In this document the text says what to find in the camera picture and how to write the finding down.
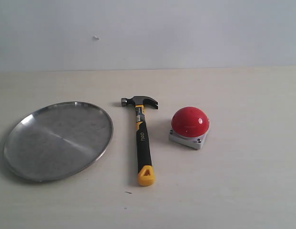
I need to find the red dome push button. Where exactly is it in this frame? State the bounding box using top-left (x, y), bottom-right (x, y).
top-left (171, 106), bottom-right (210, 138)

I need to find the black yellow claw hammer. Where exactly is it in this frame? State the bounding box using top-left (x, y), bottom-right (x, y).
top-left (121, 96), bottom-right (158, 187)

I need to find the round stainless steel plate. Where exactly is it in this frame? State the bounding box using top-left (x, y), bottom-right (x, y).
top-left (3, 102), bottom-right (113, 182)

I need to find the grey button base box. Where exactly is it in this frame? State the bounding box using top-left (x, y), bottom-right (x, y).
top-left (169, 118), bottom-right (210, 150)

